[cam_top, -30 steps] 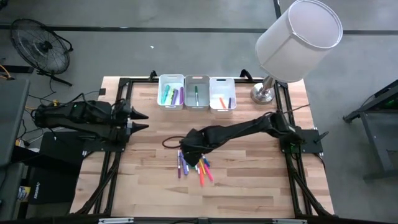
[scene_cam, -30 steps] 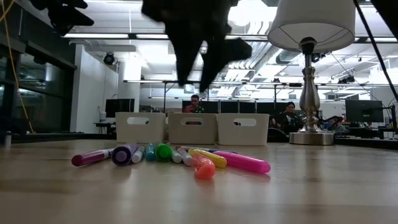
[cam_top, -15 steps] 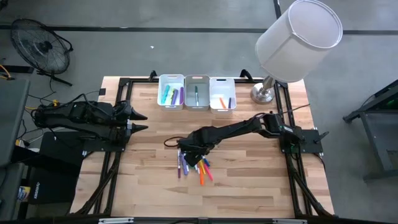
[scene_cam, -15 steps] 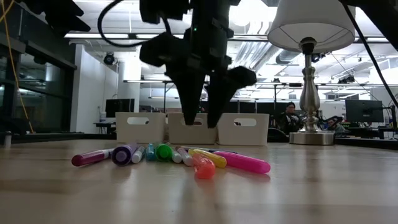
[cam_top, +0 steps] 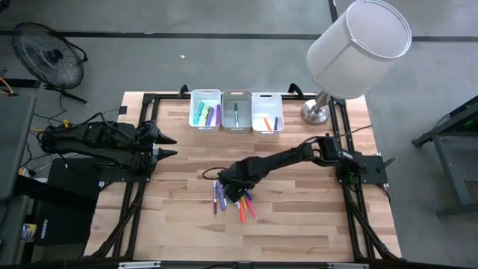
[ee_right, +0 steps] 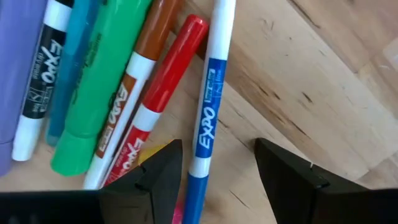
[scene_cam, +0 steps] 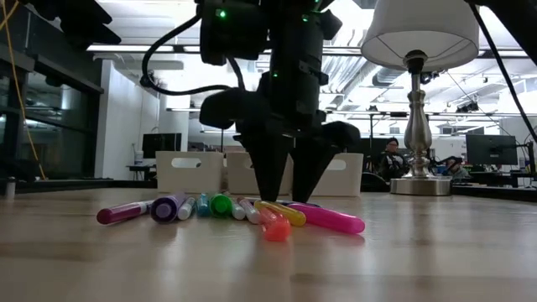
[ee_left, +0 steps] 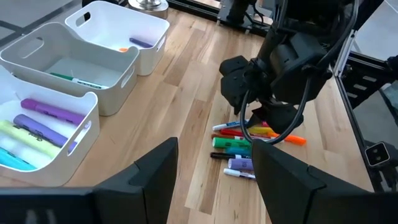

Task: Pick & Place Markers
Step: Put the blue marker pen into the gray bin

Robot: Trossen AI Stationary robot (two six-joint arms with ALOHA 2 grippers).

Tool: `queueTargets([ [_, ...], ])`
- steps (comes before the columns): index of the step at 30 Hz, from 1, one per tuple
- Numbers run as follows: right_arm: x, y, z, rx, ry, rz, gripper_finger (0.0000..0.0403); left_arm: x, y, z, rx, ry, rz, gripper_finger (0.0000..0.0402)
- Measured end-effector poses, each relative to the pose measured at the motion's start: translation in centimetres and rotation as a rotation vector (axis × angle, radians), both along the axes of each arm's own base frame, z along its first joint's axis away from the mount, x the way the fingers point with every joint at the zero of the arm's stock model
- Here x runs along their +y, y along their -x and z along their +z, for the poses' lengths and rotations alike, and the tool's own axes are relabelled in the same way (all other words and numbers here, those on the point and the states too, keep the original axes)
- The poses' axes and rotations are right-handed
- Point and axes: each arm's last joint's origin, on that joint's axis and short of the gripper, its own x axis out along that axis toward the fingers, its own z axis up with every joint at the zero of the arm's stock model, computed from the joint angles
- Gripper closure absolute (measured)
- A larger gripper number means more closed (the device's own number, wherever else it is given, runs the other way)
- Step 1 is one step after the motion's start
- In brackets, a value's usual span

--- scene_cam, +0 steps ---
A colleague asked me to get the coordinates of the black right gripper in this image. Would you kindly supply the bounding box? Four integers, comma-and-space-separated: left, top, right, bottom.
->
199, 69, 362, 203

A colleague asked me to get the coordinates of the purple highlighter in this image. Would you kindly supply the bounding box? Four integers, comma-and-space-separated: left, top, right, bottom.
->
149, 191, 190, 225

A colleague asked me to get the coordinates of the white barrel pink marker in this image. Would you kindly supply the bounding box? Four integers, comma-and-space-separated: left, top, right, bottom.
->
237, 197, 263, 226

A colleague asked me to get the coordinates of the silver table lamp white shade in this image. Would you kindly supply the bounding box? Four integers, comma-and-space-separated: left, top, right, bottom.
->
360, 0, 481, 197

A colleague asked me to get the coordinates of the magenta thin marker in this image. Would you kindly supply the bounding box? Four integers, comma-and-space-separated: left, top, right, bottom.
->
95, 200, 155, 226

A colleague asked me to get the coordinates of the white plastic bin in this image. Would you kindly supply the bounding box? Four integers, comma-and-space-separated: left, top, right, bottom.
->
312, 152, 365, 197
154, 150, 226, 194

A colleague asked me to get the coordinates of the black metal gantry frame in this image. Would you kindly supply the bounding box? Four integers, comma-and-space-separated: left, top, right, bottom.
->
166, 107, 227, 153

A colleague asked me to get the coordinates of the long ceiling light strip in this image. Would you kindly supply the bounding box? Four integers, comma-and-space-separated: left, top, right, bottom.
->
86, 44, 202, 53

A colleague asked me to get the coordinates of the grey plastic bin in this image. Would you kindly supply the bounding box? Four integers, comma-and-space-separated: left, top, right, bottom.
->
225, 151, 295, 196

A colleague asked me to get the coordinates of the teal capped thin marker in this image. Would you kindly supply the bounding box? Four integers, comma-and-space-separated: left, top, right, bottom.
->
196, 191, 211, 218

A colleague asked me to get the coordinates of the person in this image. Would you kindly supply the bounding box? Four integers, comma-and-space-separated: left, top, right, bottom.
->
377, 137, 410, 182
443, 155, 472, 180

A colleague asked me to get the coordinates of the pink highlighter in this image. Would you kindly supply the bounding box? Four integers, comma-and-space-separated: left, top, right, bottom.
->
289, 202, 366, 235

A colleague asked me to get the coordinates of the yellow highlighter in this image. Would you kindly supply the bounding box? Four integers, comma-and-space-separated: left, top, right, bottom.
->
254, 199, 307, 228

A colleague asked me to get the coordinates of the black monitor on arm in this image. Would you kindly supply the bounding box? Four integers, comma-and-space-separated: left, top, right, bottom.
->
465, 133, 519, 166

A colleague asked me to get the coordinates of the green highlighter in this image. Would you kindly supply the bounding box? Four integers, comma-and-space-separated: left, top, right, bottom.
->
208, 190, 234, 219

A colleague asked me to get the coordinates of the orange highlighter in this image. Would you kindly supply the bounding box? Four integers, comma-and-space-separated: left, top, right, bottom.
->
259, 207, 293, 243

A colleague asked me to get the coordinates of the dark office desk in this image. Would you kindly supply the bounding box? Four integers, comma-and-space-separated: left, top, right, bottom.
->
125, 164, 159, 181

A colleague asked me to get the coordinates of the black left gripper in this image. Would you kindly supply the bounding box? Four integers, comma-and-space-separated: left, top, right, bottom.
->
24, 0, 123, 45

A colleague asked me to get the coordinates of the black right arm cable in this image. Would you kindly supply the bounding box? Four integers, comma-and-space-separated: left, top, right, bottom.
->
467, 2, 537, 143

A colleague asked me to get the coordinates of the yellow cable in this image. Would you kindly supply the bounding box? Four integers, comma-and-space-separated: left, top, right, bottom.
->
0, 0, 47, 180

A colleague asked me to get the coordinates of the white barrel thin marker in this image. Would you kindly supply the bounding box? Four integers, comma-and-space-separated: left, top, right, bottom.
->
176, 195, 198, 221
229, 197, 248, 221

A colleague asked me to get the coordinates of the black computer monitor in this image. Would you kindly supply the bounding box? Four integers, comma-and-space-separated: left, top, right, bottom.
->
142, 133, 182, 159

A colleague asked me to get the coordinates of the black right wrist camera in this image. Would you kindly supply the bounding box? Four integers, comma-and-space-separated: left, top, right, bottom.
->
199, 0, 269, 67

